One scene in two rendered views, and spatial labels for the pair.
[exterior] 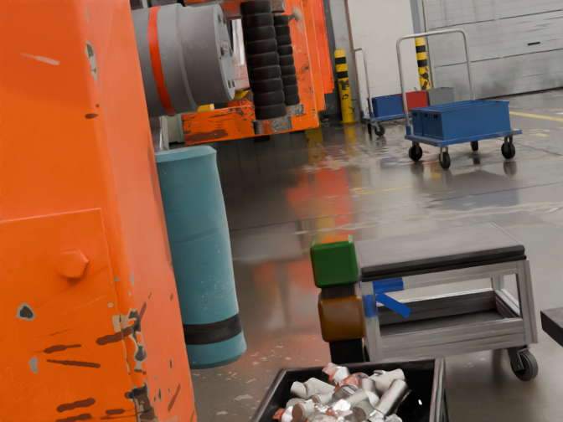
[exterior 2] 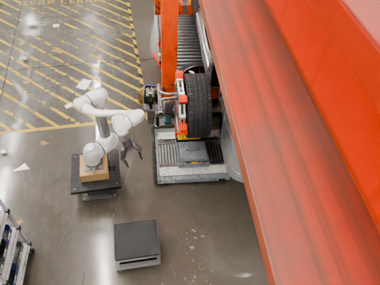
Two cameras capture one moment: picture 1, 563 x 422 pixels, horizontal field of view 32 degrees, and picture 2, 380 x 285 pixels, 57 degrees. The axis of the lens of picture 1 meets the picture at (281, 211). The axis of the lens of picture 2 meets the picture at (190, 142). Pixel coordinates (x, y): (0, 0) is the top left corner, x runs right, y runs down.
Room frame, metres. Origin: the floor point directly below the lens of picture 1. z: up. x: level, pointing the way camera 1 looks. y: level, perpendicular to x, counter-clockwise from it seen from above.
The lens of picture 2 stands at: (3.84, -0.31, 3.31)
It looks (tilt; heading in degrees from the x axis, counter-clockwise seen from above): 49 degrees down; 165
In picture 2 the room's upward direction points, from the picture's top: 5 degrees clockwise
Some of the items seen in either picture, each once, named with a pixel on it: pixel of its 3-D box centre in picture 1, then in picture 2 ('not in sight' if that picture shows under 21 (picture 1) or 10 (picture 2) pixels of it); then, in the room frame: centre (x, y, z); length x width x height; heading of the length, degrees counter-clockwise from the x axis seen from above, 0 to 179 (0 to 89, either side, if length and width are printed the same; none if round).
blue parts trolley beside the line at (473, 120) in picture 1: (454, 94); not in sight; (7.10, -1.38, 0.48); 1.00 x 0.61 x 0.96; 4
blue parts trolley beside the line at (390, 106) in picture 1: (405, 85); not in sight; (10.70, -1.55, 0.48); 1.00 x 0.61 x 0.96; 95
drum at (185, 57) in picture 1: (147, 63); (172, 106); (1.28, 0.14, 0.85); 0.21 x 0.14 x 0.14; 85
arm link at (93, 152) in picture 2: not in sight; (92, 152); (1.54, -0.70, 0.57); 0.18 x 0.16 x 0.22; 127
